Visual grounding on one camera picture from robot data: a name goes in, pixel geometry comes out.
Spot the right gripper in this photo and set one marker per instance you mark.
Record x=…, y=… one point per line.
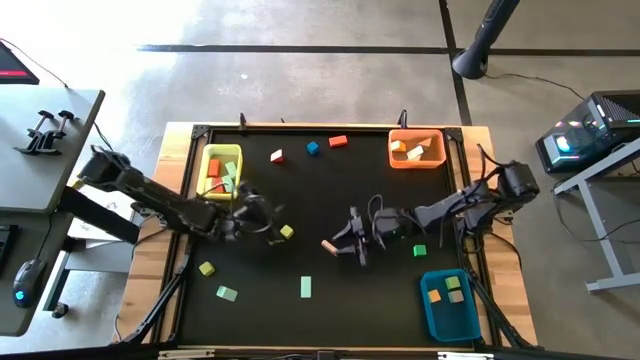
x=395, y=225

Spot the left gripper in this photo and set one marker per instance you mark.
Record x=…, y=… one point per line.
x=247, y=217

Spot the yellow cube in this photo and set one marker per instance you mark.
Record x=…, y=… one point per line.
x=286, y=231

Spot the long tan wooden block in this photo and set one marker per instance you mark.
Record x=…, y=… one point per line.
x=329, y=247

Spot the mint rectangular block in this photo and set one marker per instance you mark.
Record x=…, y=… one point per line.
x=305, y=287
x=226, y=293
x=228, y=185
x=230, y=169

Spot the red triangular wooden block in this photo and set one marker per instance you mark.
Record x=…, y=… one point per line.
x=277, y=156

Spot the red rectangular block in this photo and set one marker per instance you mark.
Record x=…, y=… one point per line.
x=217, y=186

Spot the green cube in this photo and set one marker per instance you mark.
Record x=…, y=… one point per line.
x=420, y=250

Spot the yellow-green cube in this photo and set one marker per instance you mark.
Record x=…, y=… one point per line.
x=206, y=268
x=452, y=282

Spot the orange-red rectangular block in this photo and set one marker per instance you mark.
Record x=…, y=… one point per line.
x=214, y=167
x=338, y=141

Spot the blue wooden cube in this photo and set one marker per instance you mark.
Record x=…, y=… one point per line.
x=313, y=148

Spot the orange-yellow cube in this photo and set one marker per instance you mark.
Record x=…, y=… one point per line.
x=434, y=296

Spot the orange wedge block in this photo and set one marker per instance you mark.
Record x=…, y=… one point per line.
x=398, y=146

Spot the tan wooden cube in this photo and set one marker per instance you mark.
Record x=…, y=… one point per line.
x=455, y=296

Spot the white block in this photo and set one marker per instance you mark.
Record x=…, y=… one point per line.
x=426, y=142

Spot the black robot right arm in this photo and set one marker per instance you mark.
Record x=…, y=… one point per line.
x=460, y=205

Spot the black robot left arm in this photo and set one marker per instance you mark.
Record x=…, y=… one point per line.
x=165, y=207

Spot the yellow plastic bin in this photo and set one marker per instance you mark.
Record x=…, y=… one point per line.
x=202, y=192

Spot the black table mat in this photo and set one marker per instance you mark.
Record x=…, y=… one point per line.
x=280, y=320

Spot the orange plastic bin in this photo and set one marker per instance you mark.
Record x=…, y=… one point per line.
x=420, y=162

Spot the blue plastic bin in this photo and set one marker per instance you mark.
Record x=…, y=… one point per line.
x=450, y=322

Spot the black diagonal support beam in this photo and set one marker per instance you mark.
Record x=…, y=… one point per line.
x=100, y=215

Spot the white sheet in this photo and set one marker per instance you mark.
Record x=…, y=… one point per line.
x=82, y=232

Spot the black pole stand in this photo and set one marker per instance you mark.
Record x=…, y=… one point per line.
x=472, y=62

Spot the black caster wheel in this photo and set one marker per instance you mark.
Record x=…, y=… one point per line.
x=60, y=310

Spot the black screw clamp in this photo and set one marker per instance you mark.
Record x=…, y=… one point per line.
x=54, y=140
x=36, y=137

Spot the grey desk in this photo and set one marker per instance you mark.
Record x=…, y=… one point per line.
x=30, y=165

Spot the black computer mouse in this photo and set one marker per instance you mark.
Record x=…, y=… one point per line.
x=27, y=280

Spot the desktop computer with coloured lights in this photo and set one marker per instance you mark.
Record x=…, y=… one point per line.
x=590, y=130

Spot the grey metal side table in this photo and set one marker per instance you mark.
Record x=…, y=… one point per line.
x=612, y=282

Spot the black keyboard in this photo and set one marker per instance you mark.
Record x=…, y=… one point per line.
x=6, y=247

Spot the silver metal bracket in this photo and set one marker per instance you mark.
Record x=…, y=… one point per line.
x=186, y=355
x=465, y=356

